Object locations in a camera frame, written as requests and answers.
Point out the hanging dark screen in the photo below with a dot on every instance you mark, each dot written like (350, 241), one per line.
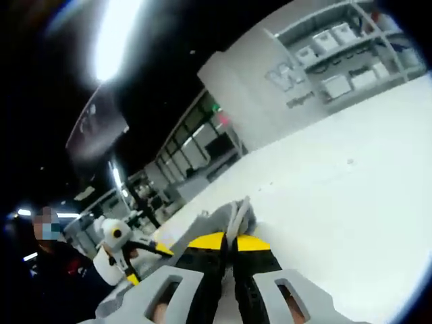
(98, 125)

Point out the long ceiling light strip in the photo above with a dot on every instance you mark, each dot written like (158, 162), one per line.
(114, 37)

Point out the grey metal shelving unit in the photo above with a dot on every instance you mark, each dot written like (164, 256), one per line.
(337, 55)

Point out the dark grey towel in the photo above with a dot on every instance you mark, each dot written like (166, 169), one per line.
(216, 216)

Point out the black framed glass partition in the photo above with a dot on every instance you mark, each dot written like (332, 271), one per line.
(195, 141)

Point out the row of white storage boxes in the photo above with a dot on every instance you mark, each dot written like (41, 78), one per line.
(325, 40)

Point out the green exit sign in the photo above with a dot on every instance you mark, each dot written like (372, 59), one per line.
(216, 107)

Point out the person with face mask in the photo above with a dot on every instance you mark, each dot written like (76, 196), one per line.
(60, 280)

